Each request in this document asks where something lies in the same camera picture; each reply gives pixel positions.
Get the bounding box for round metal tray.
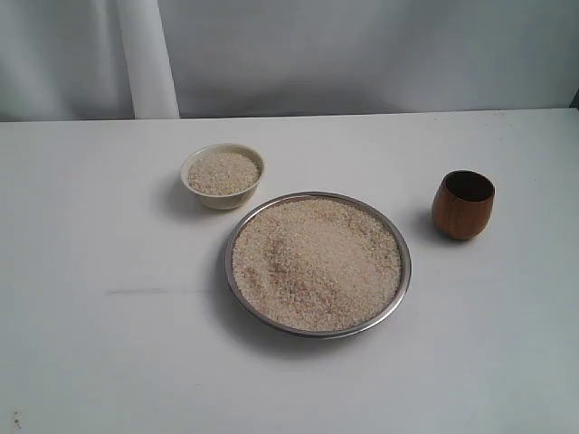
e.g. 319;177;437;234
224;191;413;340

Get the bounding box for brown wooden cup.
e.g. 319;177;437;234
431;170;495;241

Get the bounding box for rice in cream bowl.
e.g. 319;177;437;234
187;152;261;196

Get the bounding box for white backdrop cloth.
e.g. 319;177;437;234
1;1;578;121

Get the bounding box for rice in metal tray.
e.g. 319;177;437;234
231;200;403;334

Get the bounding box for cream ceramic bowl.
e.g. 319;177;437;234
181;143;265;211

